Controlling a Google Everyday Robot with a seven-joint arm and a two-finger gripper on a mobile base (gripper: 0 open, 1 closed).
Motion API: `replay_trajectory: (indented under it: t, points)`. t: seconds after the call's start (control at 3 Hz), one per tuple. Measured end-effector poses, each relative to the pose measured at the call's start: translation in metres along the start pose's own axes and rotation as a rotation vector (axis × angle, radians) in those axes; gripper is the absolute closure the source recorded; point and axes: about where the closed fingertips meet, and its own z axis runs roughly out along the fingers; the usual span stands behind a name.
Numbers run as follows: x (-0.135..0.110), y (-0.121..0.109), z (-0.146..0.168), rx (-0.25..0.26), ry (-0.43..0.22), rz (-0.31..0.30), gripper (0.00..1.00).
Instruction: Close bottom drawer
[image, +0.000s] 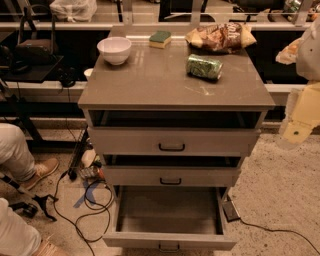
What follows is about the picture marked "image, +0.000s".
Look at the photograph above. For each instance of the person's lower leg and shoe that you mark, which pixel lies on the person's lower leg and shoe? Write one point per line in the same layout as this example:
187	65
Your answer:
17	238

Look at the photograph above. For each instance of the grey drawer cabinet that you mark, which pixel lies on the grey drawer cabinet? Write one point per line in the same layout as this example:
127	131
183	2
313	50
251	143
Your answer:
153	90

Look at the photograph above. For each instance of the black bag on shelf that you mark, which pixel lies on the black bag on shelf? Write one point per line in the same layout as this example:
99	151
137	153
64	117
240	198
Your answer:
35	50

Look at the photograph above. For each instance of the drawer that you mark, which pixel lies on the drawer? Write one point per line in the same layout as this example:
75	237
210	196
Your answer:
173	141
216	171
168	219

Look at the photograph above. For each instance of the person's upper leg and shoe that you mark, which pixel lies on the person's upper leg and shoe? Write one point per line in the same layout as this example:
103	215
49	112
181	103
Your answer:
16	157

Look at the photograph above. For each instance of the black power adapter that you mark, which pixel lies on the black power adapter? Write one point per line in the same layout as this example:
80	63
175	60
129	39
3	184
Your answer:
230	211

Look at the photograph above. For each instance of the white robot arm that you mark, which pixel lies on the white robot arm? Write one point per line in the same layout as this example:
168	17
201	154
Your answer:
305	53

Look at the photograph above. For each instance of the white plastic bag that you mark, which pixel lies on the white plastic bag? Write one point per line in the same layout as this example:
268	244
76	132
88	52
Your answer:
74	10

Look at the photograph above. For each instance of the black tripod stand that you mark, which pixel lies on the black tripod stand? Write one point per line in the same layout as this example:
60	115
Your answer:
41	201

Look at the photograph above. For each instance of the green yellow sponge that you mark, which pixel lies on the green yellow sponge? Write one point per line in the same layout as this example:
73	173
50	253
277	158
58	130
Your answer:
160	39

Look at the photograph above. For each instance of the green soda can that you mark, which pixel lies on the green soda can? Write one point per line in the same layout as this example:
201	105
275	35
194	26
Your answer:
204	67

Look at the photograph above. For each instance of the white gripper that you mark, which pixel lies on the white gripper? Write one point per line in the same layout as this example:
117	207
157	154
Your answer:
310	60

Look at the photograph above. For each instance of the brown chip bag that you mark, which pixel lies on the brown chip bag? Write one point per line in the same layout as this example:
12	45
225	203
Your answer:
221	38

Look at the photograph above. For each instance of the white paper cup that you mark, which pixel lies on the white paper cup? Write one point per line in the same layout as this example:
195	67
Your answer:
88	73

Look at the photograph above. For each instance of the white bowl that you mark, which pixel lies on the white bowl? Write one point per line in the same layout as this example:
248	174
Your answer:
115	50

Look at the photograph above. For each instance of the person's leg and shoe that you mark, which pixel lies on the person's leg and shoe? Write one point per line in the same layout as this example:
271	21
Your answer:
16	157
17	238

